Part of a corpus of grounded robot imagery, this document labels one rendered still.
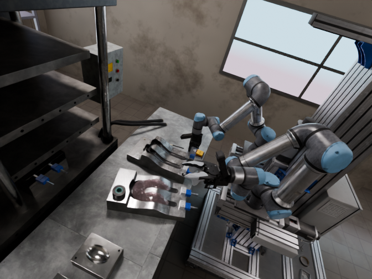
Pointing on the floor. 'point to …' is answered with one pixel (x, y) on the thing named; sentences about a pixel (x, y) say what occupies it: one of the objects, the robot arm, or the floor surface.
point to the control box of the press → (92, 68)
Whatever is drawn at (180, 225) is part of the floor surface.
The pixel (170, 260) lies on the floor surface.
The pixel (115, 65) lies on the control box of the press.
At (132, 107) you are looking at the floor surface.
